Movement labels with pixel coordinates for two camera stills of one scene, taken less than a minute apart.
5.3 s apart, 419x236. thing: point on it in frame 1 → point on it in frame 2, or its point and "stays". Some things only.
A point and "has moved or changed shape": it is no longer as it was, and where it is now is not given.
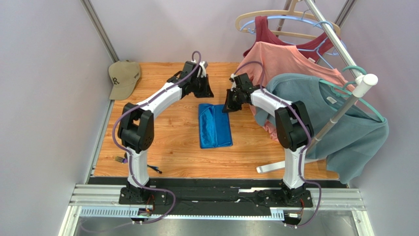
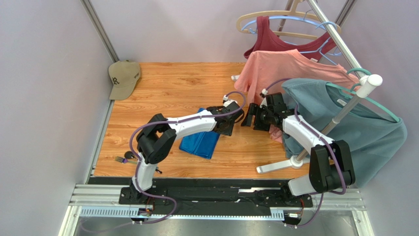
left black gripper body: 200,87 → 228,131
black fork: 126,161 stays
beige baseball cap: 124,75 stays
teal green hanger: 341,91 → 346,91
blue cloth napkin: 214,126 has moved or changed shape
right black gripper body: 233,98 → 257,117
